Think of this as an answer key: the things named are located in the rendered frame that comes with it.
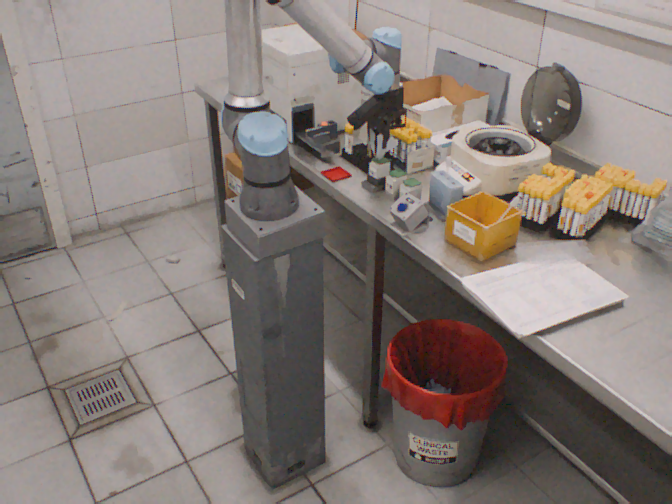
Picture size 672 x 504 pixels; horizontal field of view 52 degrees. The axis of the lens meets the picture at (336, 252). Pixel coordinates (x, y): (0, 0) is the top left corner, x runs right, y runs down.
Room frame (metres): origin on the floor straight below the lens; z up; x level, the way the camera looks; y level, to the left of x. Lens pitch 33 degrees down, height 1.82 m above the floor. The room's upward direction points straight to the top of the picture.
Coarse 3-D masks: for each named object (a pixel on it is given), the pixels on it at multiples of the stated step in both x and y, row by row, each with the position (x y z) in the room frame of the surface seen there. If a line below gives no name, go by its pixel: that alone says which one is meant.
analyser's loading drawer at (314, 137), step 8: (296, 128) 2.12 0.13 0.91; (304, 128) 2.12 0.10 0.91; (320, 128) 2.05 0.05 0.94; (304, 136) 2.05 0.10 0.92; (312, 136) 2.04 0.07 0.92; (320, 136) 2.00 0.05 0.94; (328, 136) 2.01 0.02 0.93; (312, 144) 1.99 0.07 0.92; (320, 144) 1.99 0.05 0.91; (328, 144) 1.95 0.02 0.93; (336, 144) 1.97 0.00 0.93; (320, 152) 1.95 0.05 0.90; (328, 152) 1.95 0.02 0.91; (336, 152) 1.97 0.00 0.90
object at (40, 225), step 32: (0, 0) 2.81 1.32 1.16; (0, 32) 2.80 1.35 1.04; (0, 64) 2.78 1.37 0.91; (0, 96) 2.76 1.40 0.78; (32, 96) 2.82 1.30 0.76; (0, 128) 2.74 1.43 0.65; (32, 128) 2.81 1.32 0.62; (0, 160) 2.72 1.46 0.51; (32, 160) 2.79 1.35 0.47; (0, 192) 2.70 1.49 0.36; (32, 192) 2.77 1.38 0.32; (0, 224) 2.68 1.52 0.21; (32, 224) 2.75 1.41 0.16; (64, 224) 2.82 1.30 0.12; (0, 256) 2.66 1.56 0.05; (32, 256) 2.73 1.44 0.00
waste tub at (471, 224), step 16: (480, 192) 1.57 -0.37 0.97; (448, 208) 1.49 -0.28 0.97; (464, 208) 1.53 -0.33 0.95; (480, 208) 1.57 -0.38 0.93; (496, 208) 1.53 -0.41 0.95; (512, 208) 1.49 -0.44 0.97; (448, 224) 1.49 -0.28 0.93; (464, 224) 1.44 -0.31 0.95; (480, 224) 1.41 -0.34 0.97; (496, 224) 1.41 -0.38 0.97; (512, 224) 1.45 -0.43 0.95; (448, 240) 1.48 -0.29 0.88; (464, 240) 1.44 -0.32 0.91; (480, 240) 1.40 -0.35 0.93; (496, 240) 1.42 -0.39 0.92; (512, 240) 1.46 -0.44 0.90; (480, 256) 1.40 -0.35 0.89
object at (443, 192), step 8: (432, 176) 1.67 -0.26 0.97; (440, 176) 1.65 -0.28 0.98; (448, 176) 1.65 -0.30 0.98; (432, 184) 1.67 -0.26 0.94; (440, 184) 1.63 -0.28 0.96; (448, 184) 1.61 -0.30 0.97; (456, 184) 1.61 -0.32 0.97; (432, 192) 1.66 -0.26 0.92; (440, 192) 1.63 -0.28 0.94; (448, 192) 1.60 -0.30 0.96; (456, 192) 1.60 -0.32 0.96; (432, 200) 1.66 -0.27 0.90; (440, 200) 1.63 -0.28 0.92; (448, 200) 1.59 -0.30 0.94; (456, 200) 1.60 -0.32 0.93; (432, 208) 1.64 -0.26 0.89; (440, 208) 1.62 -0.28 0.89; (440, 216) 1.60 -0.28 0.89
